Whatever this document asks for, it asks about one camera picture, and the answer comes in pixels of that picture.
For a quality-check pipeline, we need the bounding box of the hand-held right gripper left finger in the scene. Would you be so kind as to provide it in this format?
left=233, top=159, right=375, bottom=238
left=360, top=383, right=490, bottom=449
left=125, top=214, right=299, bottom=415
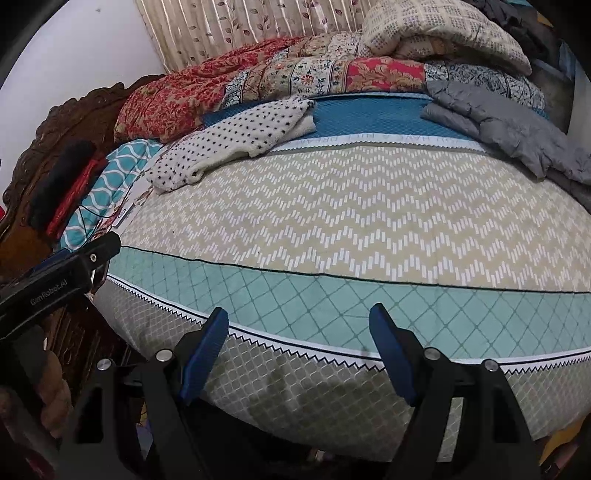
left=55, top=307, right=230, bottom=480

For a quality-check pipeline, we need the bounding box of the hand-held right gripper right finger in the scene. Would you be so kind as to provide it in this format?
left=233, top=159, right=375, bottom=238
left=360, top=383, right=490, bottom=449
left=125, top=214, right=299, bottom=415
left=369, top=303, right=542, bottom=480

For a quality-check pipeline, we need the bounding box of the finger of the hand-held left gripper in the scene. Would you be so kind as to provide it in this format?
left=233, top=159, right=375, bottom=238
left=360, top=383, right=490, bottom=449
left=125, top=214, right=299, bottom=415
left=69, top=232, right=122, bottom=283

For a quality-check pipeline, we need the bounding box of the cream dotted sweater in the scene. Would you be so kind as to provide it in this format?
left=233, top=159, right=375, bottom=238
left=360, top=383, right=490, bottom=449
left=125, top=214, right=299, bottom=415
left=147, top=96, right=319, bottom=193

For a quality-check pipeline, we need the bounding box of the dark clothes pile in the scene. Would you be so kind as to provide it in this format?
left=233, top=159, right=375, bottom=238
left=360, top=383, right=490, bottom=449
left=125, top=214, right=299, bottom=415
left=475, top=0, right=573, bottom=63

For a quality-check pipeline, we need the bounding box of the person's left hand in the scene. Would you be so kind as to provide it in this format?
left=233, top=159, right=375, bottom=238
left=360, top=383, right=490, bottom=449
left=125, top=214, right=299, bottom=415
left=36, top=356, right=73, bottom=438

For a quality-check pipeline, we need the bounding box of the white floral cloth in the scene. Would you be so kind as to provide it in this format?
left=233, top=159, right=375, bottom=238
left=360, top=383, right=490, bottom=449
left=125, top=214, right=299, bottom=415
left=99, top=182, right=160, bottom=232

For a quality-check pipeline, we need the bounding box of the teal wavy patterned pillow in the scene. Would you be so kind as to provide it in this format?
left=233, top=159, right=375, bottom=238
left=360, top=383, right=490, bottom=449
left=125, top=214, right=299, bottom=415
left=55, top=138, right=164, bottom=254

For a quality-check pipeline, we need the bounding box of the red and black cloth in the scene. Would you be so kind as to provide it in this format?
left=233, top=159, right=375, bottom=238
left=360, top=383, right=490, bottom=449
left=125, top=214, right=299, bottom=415
left=28, top=139, right=109, bottom=237

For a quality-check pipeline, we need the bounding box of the carved wooden headboard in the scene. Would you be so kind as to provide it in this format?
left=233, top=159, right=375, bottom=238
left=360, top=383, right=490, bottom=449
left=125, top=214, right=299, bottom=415
left=0, top=74, right=167, bottom=407

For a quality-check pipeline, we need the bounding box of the patterned mattress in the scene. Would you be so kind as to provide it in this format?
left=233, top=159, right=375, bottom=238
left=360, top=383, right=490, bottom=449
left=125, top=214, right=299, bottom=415
left=95, top=92, right=591, bottom=462

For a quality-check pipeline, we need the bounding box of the red floral quilt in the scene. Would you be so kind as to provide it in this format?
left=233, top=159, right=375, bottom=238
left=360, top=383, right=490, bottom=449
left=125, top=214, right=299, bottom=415
left=113, top=31, right=548, bottom=145

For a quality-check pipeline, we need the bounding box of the leaf patterned curtain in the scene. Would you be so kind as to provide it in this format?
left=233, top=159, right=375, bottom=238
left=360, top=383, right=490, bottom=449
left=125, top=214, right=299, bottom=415
left=134, top=0, right=384, bottom=75

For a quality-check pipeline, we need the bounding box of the grey padded jacket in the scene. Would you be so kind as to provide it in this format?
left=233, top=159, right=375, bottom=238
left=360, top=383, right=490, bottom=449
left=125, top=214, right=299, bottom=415
left=420, top=79, right=591, bottom=186

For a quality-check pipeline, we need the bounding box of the cream patterned blanket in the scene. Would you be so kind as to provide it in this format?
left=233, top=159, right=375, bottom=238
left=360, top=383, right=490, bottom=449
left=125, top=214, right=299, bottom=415
left=359, top=0, right=534, bottom=77

